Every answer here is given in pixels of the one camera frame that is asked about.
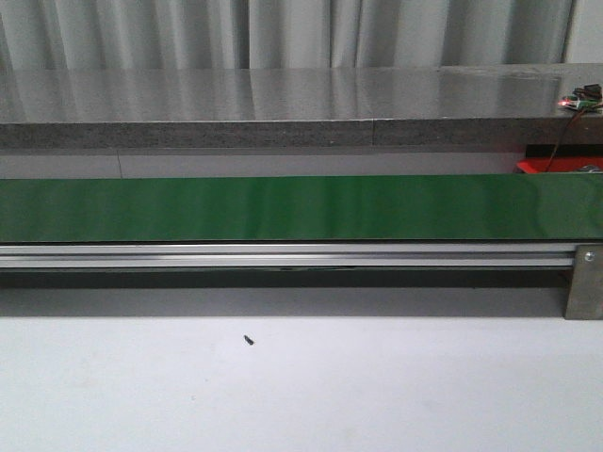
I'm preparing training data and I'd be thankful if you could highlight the green conveyor belt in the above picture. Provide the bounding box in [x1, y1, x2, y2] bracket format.
[1, 173, 602, 243]

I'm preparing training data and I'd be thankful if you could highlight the grey stone counter slab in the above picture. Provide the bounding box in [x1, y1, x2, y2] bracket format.
[1, 63, 602, 150]

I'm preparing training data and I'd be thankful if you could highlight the red plastic tray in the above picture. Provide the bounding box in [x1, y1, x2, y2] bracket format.
[516, 156, 602, 174]

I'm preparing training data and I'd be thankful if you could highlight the small green circuit board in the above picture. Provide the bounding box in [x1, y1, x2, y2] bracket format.
[558, 84, 602, 111]

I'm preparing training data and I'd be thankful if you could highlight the grey pleated curtain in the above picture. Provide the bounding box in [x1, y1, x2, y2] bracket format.
[1, 1, 575, 70]

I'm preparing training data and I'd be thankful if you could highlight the aluminium conveyor side rail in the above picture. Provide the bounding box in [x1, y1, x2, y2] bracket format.
[1, 243, 578, 269]

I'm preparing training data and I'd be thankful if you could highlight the steel conveyor support bracket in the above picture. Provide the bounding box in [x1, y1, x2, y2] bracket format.
[564, 244, 603, 320]

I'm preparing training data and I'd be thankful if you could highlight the red and black wire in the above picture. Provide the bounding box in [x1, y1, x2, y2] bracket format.
[546, 104, 588, 174]

